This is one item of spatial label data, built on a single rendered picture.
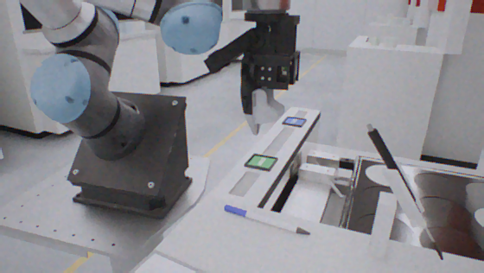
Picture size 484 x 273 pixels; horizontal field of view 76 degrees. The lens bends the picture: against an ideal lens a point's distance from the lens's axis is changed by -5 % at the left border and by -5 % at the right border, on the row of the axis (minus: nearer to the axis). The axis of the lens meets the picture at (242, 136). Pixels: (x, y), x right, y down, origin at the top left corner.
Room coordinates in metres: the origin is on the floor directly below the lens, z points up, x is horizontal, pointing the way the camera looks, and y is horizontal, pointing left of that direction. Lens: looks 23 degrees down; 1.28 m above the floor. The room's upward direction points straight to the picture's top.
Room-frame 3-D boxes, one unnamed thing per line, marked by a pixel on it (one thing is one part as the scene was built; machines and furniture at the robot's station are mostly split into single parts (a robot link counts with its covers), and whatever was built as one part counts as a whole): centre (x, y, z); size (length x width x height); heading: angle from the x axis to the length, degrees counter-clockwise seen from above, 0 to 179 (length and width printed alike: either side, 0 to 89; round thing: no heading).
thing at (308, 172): (0.67, -0.18, 0.89); 0.08 x 0.03 x 0.03; 67
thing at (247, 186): (0.72, -0.09, 0.89); 0.55 x 0.09 x 0.14; 157
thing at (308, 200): (0.60, -0.15, 0.87); 0.36 x 0.08 x 0.03; 157
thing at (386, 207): (0.33, -0.20, 1.03); 0.06 x 0.04 x 0.13; 67
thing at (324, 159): (0.75, -0.21, 0.89); 0.08 x 0.03 x 0.03; 67
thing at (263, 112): (0.53, -0.04, 1.09); 0.06 x 0.03 x 0.09; 67
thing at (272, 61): (0.54, -0.05, 1.20); 0.09 x 0.08 x 0.12; 67
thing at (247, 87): (0.53, -0.01, 1.14); 0.05 x 0.02 x 0.09; 157
